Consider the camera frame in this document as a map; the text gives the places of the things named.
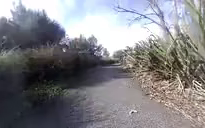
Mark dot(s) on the group of distant trees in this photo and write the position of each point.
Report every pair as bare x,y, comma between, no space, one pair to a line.
90,45

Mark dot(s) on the small pale scrap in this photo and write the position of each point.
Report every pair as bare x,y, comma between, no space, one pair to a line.
132,112

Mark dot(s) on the dark leafy tree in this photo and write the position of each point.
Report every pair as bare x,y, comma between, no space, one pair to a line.
30,30

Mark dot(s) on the grey asphalt path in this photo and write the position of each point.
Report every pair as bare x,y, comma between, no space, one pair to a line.
116,100

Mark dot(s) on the row of flax bushes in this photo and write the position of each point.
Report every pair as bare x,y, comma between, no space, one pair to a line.
170,60

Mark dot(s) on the dark green bushes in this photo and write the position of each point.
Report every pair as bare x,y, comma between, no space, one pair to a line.
40,66

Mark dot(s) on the dry leaf litter strip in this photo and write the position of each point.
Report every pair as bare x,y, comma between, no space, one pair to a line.
176,96

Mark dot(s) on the bare branching tree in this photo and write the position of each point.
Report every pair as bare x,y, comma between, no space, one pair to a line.
163,25

